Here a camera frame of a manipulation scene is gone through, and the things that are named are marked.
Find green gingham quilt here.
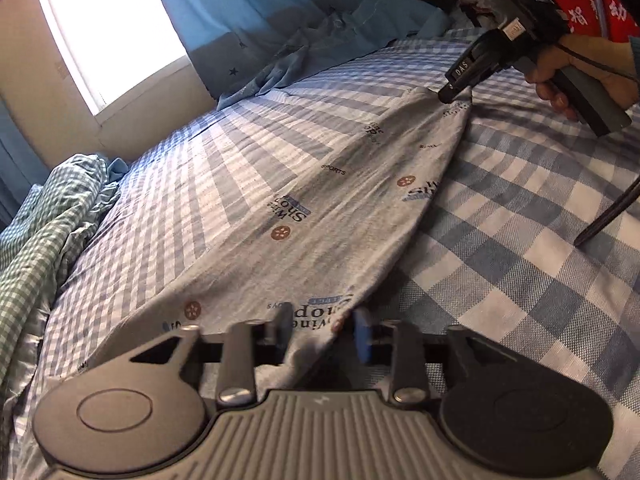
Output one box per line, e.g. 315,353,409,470
0,152,124,378

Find blue checked bed sheet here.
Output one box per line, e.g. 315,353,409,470
0,25,640,480

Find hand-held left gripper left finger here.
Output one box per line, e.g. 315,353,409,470
129,306,292,407

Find window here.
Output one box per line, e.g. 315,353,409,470
30,0,202,127

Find thick black cable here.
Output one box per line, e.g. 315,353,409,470
574,174,640,249

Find grey printed pants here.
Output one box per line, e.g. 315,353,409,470
80,87,474,397

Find thin black cable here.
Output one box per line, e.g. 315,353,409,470
552,39,640,84

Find blue star-print curtain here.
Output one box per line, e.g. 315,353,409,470
144,0,382,102
0,100,37,231

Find light blue blanket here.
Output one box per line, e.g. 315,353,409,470
217,0,451,111

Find person's right hand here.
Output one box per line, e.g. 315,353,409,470
525,35,640,121

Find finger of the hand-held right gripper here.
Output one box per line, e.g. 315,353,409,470
437,30,507,106

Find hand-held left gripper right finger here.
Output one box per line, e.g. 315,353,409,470
354,309,512,406

